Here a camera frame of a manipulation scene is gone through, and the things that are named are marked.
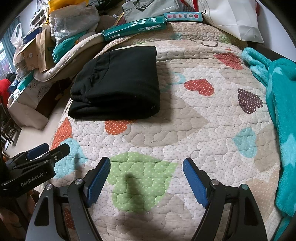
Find green paper ream pack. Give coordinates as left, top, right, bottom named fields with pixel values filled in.
left=102, top=16, right=167, bottom=42

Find brown paper bag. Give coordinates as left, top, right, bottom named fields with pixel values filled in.
left=35, top=28, right=55, bottom=72

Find teal and white flat box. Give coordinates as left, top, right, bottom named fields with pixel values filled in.
left=16, top=72, right=34, bottom=91

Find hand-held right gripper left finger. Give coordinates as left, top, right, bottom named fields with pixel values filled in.
left=25, top=156, right=111, bottom=241

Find white plastic bag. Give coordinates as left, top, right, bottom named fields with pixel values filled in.
left=10, top=23, right=23, bottom=47

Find grey fabric bag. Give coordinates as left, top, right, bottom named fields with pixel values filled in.
left=122, top=0, right=183, bottom=25

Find teal soft package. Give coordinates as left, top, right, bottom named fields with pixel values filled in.
left=53, top=31, right=87, bottom=63

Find black pants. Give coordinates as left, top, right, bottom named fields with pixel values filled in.
left=68, top=46, right=162, bottom=120

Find white shelf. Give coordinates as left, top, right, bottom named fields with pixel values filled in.
left=30, top=9, right=50, bottom=28

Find cardboard box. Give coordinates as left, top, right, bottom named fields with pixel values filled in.
left=14, top=39, right=38, bottom=70

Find quilted heart-print blanket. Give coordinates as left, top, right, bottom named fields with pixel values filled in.
left=50, top=21, right=286, bottom=241

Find white paper bag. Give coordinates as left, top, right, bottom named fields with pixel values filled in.
left=199, top=0, right=265, bottom=44

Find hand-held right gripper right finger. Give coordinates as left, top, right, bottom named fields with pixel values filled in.
left=183, top=158, right=269, bottom=241

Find red cloth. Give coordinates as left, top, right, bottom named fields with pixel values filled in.
left=0, top=79, right=12, bottom=105

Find teal fleece blanket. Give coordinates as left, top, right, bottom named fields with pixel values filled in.
left=241, top=47, right=296, bottom=241

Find clear plastic bag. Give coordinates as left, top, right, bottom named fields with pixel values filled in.
left=50, top=5, right=100, bottom=43

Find light blue shapes box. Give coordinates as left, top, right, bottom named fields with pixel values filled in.
left=163, top=11, right=204, bottom=23

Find blue flat box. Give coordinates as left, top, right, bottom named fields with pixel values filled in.
left=22, top=27, right=44, bottom=45

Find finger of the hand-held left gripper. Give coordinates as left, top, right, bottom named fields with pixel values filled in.
left=47, top=143, right=71, bottom=164
left=24, top=143, right=50, bottom=161

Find yellow bag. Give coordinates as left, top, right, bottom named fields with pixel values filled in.
left=47, top=0, right=87, bottom=12

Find beige cushion pad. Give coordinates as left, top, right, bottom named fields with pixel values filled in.
left=35, top=32, right=111, bottom=81

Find dark wooden chair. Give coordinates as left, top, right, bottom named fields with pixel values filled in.
left=0, top=103, right=22, bottom=146

